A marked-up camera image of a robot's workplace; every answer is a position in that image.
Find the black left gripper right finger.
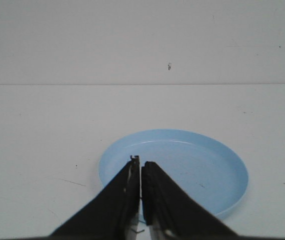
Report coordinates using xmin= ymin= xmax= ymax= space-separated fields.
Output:
xmin=141 ymin=161 xmax=238 ymax=237

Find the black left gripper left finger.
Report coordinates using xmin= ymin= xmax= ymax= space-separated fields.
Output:
xmin=50 ymin=155 xmax=140 ymax=237

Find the light blue round plate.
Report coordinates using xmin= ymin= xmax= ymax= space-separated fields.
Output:
xmin=98 ymin=129 xmax=249 ymax=220

